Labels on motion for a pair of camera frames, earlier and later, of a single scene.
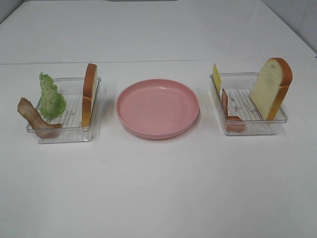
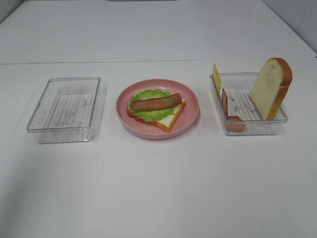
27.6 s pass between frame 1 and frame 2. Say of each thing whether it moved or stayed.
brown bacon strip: moved
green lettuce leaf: moved
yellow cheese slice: stayed
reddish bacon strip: stayed
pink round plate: stayed
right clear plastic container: stayed
